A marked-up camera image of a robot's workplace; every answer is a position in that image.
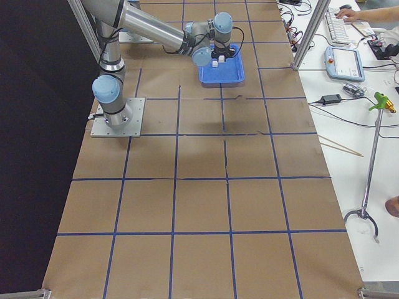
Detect person forearm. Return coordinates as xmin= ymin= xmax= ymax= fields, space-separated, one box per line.
xmin=358 ymin=6 xmax=398 ymax=23

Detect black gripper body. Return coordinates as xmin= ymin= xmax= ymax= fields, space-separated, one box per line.
xmin=211 ymin=44 xmax=237 ymax=59

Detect brown paper table cover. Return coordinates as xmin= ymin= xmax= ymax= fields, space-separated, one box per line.
xmin=43 ymin=1 xmax=362 ymax=298

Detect person hand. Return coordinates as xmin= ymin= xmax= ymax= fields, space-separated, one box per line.
xmin=336 ymin=9 xmax=361 ymax=22

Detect wooden chopsticks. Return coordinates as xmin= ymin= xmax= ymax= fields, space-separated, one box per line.
xmin=317 ymin=135 xmax=363 ymax=157

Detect black power adapter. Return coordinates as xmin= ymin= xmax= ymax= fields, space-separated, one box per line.
xmin=320 ymin=94 xmax=342 ymax=106

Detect aluminium frame post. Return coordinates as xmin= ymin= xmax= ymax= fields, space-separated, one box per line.
xmin=292 ymin=0 xmax=330 ymax=71

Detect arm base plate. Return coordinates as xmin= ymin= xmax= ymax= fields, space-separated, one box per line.
xmin=90 ymin=98 xmax=145 ymax=138
xmin=119 ymin=31 xmax=153 ymax=44

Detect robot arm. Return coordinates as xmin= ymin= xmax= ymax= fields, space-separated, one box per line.
xmin=82 ymin=1 xmax=236 ymax=129

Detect blue plastic tray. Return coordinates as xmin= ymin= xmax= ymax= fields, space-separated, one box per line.
xmin=198 ymin=53 xmax=246 ymax=88

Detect reacher grabber tool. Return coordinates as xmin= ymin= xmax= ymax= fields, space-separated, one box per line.
xmin=344 ymin=92 xmax=396 ymax=244

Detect white keyboard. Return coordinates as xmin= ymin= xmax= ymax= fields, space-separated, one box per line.
xmin=324 ymin=9 xmax=351 ymax=46

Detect teach pendant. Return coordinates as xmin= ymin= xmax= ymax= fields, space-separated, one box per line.
xmin=324 ymin=46 xmax=365 ymax=82

